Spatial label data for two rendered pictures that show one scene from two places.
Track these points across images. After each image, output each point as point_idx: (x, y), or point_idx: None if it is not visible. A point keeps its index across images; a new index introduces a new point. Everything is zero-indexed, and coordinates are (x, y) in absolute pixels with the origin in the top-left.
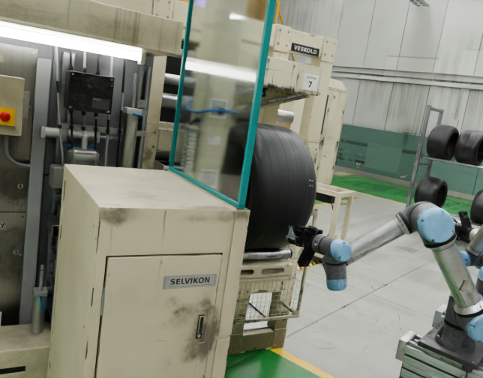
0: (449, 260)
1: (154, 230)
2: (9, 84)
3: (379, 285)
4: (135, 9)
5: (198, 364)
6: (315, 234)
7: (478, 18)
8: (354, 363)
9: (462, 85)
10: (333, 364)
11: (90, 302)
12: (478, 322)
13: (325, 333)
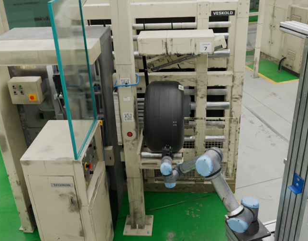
0: (214, 185)
1: (41, 167)
2: (30, 84)
3: None
4: (105, 16)
5: (76, 214)
6: (164, 155)
7: None
8: (276, 213)
9: None
10: (259, 211)
11: (27, 189)
12: (230, 221)
13: (274, 188)
